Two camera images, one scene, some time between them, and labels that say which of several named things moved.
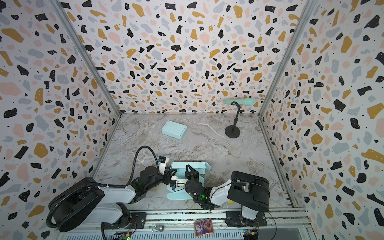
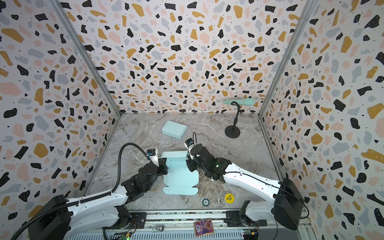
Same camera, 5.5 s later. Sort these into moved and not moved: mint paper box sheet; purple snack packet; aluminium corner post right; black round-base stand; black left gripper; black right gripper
Moved: black left gripper; black right gripper
Not moved: black round-base stand; mint paper box sheet; aluminium corner post right; purple snack packet
